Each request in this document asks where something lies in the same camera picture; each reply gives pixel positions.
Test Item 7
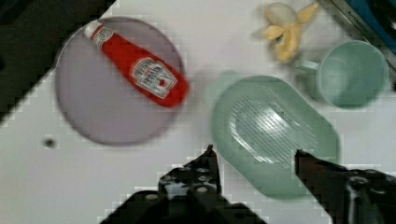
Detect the purple round plate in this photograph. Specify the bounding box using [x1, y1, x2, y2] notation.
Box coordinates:
[55, 17, 186, 146]

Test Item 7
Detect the green plastic cup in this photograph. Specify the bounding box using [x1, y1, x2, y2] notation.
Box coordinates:
[295, 40, 389, 109]

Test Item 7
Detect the red ketchup bottle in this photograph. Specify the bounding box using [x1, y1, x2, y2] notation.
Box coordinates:
[84, 21, 189, 107]

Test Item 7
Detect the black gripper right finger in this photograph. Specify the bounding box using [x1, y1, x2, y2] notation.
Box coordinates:
[294, 149, 396, 224]

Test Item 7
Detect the peeled toy banana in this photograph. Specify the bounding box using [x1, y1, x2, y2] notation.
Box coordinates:
[262, 3, 320, 63]

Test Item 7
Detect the green plastic strainer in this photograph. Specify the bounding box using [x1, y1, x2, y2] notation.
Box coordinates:
[205, 71, 340, 198]

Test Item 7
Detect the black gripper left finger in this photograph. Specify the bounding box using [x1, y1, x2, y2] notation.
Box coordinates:
[102, 146, 265, 224]

